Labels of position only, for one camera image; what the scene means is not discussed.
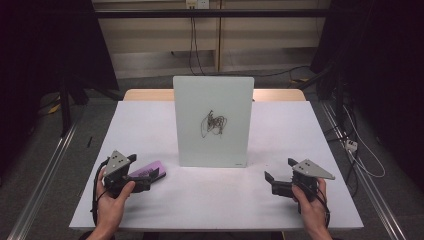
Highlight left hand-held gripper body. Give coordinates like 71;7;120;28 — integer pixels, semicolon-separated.
102;150;139;199

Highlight white thin cable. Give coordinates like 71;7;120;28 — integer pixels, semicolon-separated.
342;104;387;179

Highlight white power adapter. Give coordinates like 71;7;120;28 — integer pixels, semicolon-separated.
344;138;359;153

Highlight black floor cable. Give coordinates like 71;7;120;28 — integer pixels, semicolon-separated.
203;65;312;79

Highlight white whiteboard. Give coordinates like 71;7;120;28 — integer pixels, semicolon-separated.
172;75;255;169

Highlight black hanging cables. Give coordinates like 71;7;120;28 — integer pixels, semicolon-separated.
187;17;206;77

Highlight person's right hand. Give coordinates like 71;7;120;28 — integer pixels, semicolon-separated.
291;177;332;235

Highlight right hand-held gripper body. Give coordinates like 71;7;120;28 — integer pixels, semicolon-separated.
291;158;336;203

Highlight person's left hand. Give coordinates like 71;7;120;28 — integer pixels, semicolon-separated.
95;162;137;234

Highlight black horizontal metal bar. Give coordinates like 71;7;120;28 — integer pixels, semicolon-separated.
94;8;332;19

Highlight dark curtain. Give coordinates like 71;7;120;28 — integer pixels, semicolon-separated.
0;0;120;183
309;0;424;193

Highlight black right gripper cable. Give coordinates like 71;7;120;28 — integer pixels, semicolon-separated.
313;184;332;229

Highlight white wall socket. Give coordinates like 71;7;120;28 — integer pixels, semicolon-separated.
185;0;211;10

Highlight black metal stand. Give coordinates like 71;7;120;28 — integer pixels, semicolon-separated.
57;73;124;138
296;62;348;129

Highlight purple whiteboard eraser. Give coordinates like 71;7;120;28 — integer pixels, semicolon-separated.
128;160;167;181

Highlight aluminium floor rail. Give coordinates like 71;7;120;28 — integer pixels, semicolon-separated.
319;99;408;240
6;108;86;240

